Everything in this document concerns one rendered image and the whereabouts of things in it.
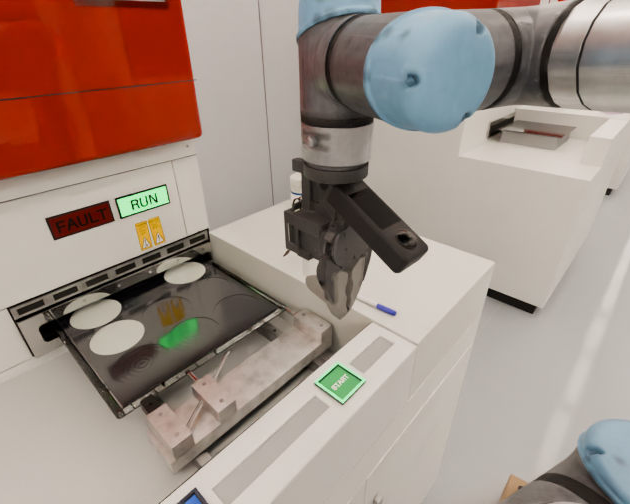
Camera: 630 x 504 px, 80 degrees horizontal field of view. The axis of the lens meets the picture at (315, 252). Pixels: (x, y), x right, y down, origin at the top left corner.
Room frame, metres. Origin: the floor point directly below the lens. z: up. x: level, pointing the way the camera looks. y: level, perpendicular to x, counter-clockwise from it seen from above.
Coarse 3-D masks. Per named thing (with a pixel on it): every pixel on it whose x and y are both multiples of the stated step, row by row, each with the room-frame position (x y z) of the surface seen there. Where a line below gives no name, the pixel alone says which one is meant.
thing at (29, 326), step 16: (176, 256) 0.81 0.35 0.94; (192, 256) 0.84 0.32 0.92; (144, 272) 0.75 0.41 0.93; (96, 288) 0.68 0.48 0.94; (112, 288) 0.69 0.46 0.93; (64, 304) 0.62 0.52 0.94; (80, 304) 0.64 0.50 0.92; (16, 320) 0.57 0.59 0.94; (32, 320) 0.58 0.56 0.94; (48, 320) 0.60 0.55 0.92; (32, 336) 0.57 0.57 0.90; (48, 352) 0.58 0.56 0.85
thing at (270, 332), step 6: (270, 324) 0.65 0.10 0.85; (258, 330) 0.66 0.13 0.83; (264, 330) 0.64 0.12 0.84; (270, 330) 0.63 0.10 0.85; (276, 330) 0.63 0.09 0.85; (264, 336) 0.64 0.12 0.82; (270, 336) 0.63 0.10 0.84; (276, 336) 0.62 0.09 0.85; (318, 360) 0.54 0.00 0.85; (324, 360) 0.54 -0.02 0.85; (306, 366) 0.55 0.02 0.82; (312, 366) 0.54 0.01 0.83; (318, 366) 0.53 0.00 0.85
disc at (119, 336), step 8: (128, 320) 0.62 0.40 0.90; (104, 328) 0.59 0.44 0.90; (112, 328) 0.59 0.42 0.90; (120, 328) 0.59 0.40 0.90; (128, 328) 0.59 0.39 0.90; (136, 328) 0.59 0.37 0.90; (96, 336) 0.57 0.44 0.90; (104, 336) 0.57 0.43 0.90; (112, 336) 0.57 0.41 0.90; (120, 336) 0.57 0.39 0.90; (128, 336) 0.57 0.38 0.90; (136, 336) 0.57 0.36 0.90; (96, 344) 0.55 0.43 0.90; (104, 344) 0.55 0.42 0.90; (112, 344) 0.55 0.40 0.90; (120, 344) 0.55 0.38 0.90; (128, 344) 0.55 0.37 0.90; (96, 352) 0.53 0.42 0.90; (104, 352) 0.53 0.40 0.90; (112, 352) 0.52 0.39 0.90
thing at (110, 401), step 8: (56, 328) 0.59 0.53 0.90; (64, 336) 0.57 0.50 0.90; (64, 344) 0.55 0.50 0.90; (72, 344) 0.55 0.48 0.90; (72, 352) 0.52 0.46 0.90; (80, 360) 0.50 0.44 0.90; (88, 368) 0.48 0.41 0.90; (88, 376) 0.47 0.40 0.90; (96, 376) 0.47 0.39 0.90; (96, 384) 0.45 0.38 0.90; (104, 392) 0.43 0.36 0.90; (104, 400) 0.42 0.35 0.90; (112, 400) 0.41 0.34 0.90; (112, 408) 0.40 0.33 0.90; (120, 408) 0.40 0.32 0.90; (120, 416) 0.39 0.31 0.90
